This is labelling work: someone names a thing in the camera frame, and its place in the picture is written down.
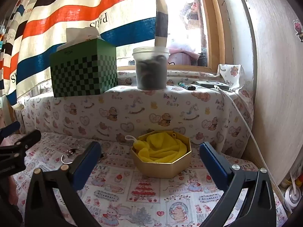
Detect gold octagonal jewelry box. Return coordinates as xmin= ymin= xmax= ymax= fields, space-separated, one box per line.
xmin=130 ymin=131 xmax=192 ymax=178

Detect yellow cloth pouch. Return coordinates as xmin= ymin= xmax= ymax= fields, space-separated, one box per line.
xmin=125 ymin=131 xmax=187 ymax=163

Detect green checkered tissue box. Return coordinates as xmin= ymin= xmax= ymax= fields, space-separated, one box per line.
xmin=50 ymin=38 xmax=118 ymax=97

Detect baby bear print cloth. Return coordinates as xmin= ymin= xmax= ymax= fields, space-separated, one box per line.
xmin=16 ymin=65 xmax=254 ymax=158

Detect white tissue paper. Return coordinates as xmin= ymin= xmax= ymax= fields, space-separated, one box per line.
xmin=56 ymin=27 xmax=103 ymax=51

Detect clear plastic jar dark contents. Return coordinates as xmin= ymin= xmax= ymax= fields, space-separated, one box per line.
xmin=133 ymin=47 xmax=169 ymax=91

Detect green black lighter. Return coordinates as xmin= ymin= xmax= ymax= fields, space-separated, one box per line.
xmin=178 ymin=82 xmax=196 ymax=91

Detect dark grey flat device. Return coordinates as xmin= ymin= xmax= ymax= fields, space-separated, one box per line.
xmin=196 ymin=80 xmax=230 ymax=91

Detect striped Paris curtain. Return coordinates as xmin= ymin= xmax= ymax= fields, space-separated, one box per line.
xmin=1 ymin=0 xmax=168 ymax=109

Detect white charging cable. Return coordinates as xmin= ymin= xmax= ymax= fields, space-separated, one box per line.
xmin=214 ymin=85 xmax=293 ymax=214

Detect wooden window frame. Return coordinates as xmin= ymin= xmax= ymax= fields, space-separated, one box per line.
xmin=116 ymin=0 xmax=226 ymax=73

